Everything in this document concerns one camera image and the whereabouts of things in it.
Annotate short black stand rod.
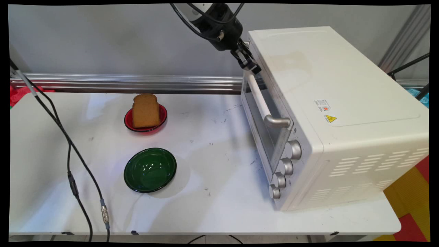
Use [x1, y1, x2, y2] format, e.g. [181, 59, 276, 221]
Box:
[416, 84, 430, 101]

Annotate diagonal aluminium post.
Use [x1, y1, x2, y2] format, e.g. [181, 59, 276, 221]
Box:
[378, 5, 431, 74]

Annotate red cloth object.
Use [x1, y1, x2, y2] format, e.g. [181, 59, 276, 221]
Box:
[10, 85, 55, 108]

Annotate glass oven door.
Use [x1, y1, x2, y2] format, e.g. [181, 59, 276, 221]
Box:
[241, 46, 295, 174]

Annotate white red label sticker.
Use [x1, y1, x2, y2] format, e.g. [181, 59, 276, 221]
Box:
[314, 99, 331, 112]

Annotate red glass plate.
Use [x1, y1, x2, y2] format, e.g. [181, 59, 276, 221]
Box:
[124, 104, 168, 133]

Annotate brown toast bread slice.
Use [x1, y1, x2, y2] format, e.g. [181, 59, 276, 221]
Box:
[132, 93, 161, 128]

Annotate yellow red foam floor mat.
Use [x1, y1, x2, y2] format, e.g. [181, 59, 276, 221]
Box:
[374, 156, 431, 242]

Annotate black cable under table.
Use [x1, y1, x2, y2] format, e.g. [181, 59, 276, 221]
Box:
[187, 235, 244, 245]

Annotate white silver oven door handle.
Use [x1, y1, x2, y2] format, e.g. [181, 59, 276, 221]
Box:
[237, 40, 292, 129]

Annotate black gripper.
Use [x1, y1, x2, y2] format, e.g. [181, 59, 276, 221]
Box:
[191, 3, 262, 74]

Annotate green glass bowl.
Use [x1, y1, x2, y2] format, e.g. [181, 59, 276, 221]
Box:
[123, 148, 177, 193]

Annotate horizontal aluminium rail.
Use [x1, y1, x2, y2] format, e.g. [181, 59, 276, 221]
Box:
[10, 73, 429, 95]

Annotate white toaster oven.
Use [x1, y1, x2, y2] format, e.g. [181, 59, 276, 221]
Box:
[240, 26, 429, 212]

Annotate teal patterned object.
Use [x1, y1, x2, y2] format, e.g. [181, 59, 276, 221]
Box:
[406, 88, 429, 109]

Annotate black cable with silver connector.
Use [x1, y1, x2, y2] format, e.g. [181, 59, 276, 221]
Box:
[10, 67, 111, 243]

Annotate black gripper loop cable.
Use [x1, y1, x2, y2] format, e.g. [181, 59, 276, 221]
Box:
[187, 3, 246, 25]
[170, 3, 225, 43]

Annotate long black stand rod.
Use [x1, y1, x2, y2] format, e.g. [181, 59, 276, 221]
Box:
[388, 53, 430, 81]

